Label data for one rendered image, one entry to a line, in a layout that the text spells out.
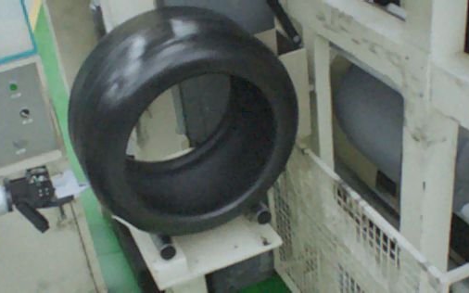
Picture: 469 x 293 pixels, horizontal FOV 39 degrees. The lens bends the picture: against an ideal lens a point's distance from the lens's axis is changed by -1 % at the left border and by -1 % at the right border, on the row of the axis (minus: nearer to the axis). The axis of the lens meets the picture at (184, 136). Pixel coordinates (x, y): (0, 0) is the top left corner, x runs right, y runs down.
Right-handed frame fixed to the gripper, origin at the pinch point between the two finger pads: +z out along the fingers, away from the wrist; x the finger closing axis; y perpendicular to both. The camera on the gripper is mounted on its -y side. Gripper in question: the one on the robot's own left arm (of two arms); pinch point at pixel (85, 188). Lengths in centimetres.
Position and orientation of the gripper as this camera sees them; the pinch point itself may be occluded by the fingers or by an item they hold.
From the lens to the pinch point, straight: 174.4
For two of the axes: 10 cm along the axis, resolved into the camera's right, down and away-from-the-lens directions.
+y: -0.3, -8.7, -4.9
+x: -3.5, -4.5, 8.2
